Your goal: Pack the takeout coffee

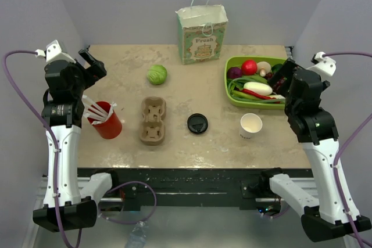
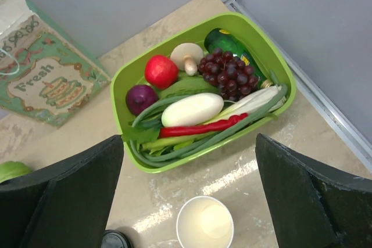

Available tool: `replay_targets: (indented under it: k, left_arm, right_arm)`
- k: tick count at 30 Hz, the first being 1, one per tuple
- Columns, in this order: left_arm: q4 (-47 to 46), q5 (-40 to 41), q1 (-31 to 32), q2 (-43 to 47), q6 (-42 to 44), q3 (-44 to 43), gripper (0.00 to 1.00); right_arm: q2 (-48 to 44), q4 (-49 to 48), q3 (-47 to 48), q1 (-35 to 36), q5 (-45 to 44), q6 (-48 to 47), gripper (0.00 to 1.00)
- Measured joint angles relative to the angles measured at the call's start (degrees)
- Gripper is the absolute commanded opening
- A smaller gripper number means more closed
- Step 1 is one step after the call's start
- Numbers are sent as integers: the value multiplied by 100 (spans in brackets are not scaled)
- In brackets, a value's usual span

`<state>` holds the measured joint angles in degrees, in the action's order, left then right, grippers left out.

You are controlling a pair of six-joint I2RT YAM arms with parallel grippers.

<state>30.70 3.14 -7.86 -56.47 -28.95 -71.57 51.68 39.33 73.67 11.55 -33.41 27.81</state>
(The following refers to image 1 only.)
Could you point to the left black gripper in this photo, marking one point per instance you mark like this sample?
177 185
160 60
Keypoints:
95 71

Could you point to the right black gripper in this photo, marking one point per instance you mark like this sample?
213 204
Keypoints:
287 71

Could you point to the white paper coffee cup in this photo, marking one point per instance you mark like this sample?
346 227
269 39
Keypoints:
250 125

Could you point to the green paper gift bag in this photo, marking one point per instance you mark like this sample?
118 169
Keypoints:
201 30

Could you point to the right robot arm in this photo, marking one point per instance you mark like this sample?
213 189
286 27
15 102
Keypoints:
332 214

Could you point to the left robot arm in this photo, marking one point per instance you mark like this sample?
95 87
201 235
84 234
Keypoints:
62 122

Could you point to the black coffee lid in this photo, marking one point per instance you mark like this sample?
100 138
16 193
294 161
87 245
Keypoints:
197 123

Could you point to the purple toy grapes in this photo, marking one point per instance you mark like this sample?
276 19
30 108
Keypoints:
275 81

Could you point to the dark green toy pepper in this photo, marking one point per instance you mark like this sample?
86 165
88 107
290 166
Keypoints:
276 68

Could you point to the toy mushroom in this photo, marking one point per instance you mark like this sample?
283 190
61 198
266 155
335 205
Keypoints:
263 68

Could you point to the red toy chili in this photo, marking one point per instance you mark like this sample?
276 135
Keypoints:
256 95

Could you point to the red toy tomato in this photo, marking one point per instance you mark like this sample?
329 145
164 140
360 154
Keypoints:
249 68

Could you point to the white wrapped straw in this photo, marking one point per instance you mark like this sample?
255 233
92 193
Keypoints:
92 110
111 109
94 104
93 116

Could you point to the green plastic tray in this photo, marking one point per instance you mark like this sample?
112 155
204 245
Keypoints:
237 61

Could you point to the purple toy onion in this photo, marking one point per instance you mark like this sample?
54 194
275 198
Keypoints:
234 72

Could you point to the green toy cabbage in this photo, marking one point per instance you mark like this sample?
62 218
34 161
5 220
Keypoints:
157 74

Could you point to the red cup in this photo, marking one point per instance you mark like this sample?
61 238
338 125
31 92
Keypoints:
110 128

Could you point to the brown pulp cup carrier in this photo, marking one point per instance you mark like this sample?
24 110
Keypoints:
152 127

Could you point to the clear plastic bottle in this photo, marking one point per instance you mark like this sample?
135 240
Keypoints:
138 236

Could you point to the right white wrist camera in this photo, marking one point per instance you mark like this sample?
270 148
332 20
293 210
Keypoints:
323 65

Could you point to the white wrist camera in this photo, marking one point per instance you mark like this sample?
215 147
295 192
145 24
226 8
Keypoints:
323 65
54 51

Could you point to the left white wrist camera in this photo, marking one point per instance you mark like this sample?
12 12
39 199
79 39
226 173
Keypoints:
54 51

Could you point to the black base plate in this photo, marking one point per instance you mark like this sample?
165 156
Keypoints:
181 187

